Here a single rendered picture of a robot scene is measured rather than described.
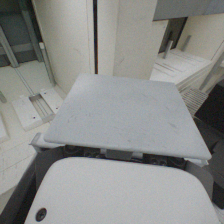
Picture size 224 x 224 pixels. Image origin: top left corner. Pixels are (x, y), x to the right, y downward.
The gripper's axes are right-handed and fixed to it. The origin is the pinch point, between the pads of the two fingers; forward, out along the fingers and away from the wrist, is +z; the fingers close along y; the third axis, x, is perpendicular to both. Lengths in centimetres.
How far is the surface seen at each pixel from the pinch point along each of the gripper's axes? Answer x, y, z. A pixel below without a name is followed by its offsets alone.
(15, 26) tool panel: -13, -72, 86
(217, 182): -39, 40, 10
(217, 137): -38, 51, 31
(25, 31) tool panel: -17, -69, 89
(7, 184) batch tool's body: -37.8, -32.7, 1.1
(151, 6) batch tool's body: 7.5, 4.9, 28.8
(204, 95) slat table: -48, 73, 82
